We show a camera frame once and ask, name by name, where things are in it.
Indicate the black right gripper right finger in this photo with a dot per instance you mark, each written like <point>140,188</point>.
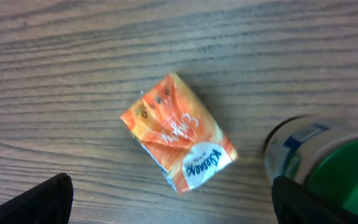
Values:
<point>294,204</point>

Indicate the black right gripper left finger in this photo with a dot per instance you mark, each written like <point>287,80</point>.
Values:
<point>48,202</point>

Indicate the green lid jar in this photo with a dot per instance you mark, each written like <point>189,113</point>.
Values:
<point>318,153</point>

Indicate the orange tissue pack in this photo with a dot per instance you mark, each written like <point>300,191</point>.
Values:
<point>179,133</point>

